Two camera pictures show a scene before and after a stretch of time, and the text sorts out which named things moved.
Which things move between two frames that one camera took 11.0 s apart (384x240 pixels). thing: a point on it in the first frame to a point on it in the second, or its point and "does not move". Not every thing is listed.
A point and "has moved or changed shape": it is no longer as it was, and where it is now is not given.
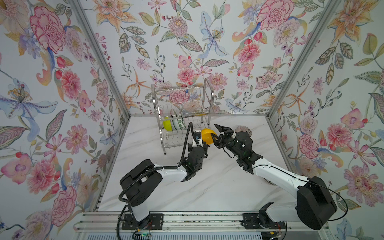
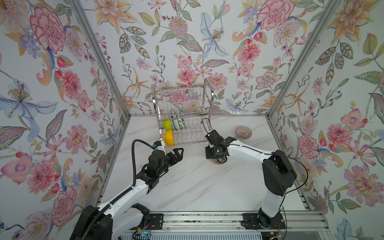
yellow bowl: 206,136 has moved or changed shape
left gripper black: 205,149 to 171,156
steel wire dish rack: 180,108 does not move
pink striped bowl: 243,128 does not move
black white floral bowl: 268,181 has moved or changed shape
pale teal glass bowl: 176,124 does not move
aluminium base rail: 185,221 does not move
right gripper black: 227,131 to 207,155
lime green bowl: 167,124 does not move
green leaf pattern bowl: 181,123 does not move
